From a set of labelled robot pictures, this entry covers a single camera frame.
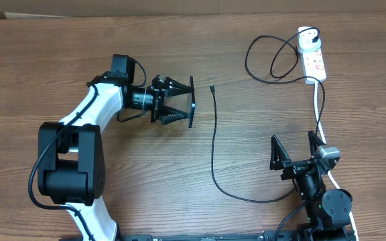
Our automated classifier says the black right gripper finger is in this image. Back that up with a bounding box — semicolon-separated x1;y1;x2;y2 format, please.
269;135;292;170
308;131;326;157

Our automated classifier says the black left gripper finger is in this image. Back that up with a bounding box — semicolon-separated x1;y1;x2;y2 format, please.
164;77;193;97
160;105;188;125

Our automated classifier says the black smartphone lit screen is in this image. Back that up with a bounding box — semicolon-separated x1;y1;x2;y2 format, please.
187;76;196;128

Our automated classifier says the black usb charging cable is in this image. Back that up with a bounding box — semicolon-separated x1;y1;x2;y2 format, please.
209;27;326;204

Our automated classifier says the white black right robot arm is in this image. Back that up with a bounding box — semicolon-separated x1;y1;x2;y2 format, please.
263;131;356;240

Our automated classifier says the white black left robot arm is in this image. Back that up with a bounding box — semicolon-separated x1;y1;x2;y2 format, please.
28;54;196;240

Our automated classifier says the white power strip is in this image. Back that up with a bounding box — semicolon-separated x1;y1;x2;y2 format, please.
296;26;327;85

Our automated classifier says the brown cardboard backdrop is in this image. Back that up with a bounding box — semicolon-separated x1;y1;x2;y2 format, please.
0;0;386;19

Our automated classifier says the white power strip cord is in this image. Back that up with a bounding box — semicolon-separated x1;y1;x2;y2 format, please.
313;82;360;241

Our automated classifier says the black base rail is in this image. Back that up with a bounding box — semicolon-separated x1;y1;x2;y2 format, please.
119;230;356;241

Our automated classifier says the white usb wall charger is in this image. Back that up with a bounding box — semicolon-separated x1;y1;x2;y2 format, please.
298;29;322;54

